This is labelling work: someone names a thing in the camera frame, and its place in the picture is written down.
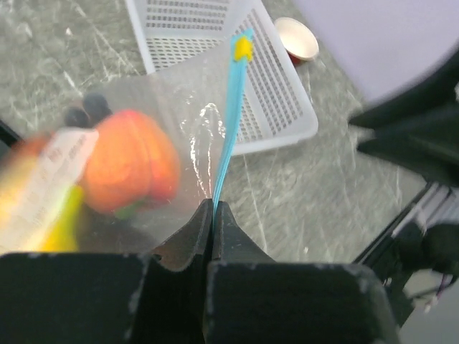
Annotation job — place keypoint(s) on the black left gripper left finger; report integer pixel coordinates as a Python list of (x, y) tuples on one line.
[(157, 297)]

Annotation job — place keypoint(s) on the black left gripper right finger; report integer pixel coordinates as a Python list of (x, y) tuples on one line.
[(252, 299)]

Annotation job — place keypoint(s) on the fake peach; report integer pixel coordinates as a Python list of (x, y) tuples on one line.
[(133, 160)]

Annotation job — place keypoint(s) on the clear zip top bag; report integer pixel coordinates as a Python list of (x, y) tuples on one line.
[(194, 104)]

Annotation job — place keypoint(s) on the fake dark grapes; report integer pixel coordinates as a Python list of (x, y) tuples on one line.
[(93, 109)]

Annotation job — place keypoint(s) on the fake yellow banana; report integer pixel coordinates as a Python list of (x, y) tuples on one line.
[(62, 236)]

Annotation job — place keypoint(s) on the white perforated plastic basket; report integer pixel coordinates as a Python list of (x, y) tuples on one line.
[(276, 109)]

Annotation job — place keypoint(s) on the red and white bowl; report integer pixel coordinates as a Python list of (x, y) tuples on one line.
[(298, 40)]

